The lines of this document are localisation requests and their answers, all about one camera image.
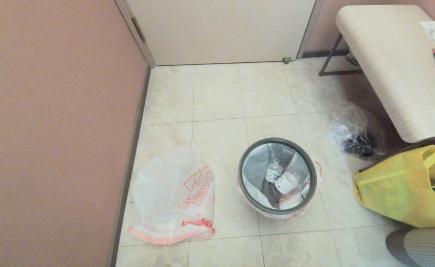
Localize dark metal table frame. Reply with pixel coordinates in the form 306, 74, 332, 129
318, 33, 364, 76

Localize white door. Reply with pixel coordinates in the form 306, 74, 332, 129
127, 0, 316, 66

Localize dark wall baseboard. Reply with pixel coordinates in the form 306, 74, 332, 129
108, 65, 152, 267

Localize clear plastic bag black contents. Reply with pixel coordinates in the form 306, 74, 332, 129
327, 102, 387, 158

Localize yellow fabric bag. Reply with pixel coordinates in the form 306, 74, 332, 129
353, 145, 435, 228

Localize white red-print trash bag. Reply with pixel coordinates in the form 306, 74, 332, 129
238, 142, 322, 220
128, 146, 216, 245

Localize white paper cup dark print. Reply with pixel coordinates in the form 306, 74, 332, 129
275, 172, 300, 195
266, 163, 284, 183

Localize grey bin rim ring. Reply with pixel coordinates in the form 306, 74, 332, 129
238, 138, 318, 217

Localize grey striped rounded object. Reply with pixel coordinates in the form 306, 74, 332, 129
386, 227, 435, 267

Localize beige wood-grain table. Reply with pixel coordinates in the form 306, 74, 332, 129
336, 4, 435, 173

